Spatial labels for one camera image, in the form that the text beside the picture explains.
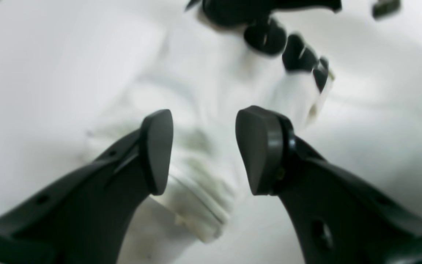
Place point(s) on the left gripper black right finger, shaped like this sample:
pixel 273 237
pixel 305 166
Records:
pixel 264 140

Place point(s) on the white T-shirt black print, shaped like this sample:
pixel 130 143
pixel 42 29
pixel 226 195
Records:
pixel 204 75

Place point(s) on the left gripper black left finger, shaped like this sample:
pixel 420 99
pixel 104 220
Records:
pixel 156 139

